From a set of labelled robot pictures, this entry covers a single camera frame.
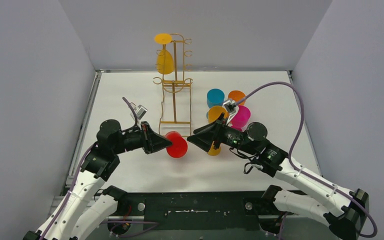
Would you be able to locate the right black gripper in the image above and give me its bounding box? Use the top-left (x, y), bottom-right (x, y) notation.
top-left (188, 112), bottom-right (258, 155)

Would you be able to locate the yellow wine glass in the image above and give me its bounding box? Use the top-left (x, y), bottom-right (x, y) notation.
top-left (154, 33), bottom-right (175, 75)
top-left (207, 105), bottom-right (229, 124)
top-left (207, 147), bottom-right (221, 156)

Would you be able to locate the red plastic wine glass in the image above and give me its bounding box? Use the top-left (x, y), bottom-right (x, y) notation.
top-left (165, 131), bottom-right (188, 158)

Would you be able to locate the magenta plastic wine glass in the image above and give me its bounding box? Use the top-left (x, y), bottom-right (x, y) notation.
top-left (230, 105), bottom-right (251, 131)

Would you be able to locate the blue plastic wine glass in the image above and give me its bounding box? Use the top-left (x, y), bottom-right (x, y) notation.
top-left (206, 88), bottom-right (225, 109)

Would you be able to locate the gold wire glass rack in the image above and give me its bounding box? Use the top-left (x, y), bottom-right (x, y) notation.
top-left (153, 33), bottom-right (193, 137)

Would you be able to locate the orange plastic wine glass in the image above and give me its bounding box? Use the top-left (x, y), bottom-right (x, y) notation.
top-left (227, 90), bottom-right (247, 106)

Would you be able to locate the yellow back wine glass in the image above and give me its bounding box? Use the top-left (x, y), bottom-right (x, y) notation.
top-left (154, 33), bottom-right (175, 75)

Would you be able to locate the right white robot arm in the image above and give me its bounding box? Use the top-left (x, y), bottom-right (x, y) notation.
top-left (187, 120), bottom-right (369, 240)

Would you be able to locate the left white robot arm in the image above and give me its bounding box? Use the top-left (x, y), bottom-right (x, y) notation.
top-left (23, 119), bottom-right (172, 240)

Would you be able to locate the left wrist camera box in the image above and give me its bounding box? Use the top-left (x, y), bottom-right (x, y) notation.
top-left (132, 104), bottom-right (148, 122)

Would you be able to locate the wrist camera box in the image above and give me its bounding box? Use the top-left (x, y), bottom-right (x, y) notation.
top-left (222, 98), bottom-right (239, 124)
top-left (132, 104), bottom-right (148, 122)

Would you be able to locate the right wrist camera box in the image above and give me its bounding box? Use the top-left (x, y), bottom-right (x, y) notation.
top-left (222, 98), bottom-right (239, 124)

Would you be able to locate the black base frame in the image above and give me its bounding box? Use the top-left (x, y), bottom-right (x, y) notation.
top-left (113, 191), bottom-right (284, 233)

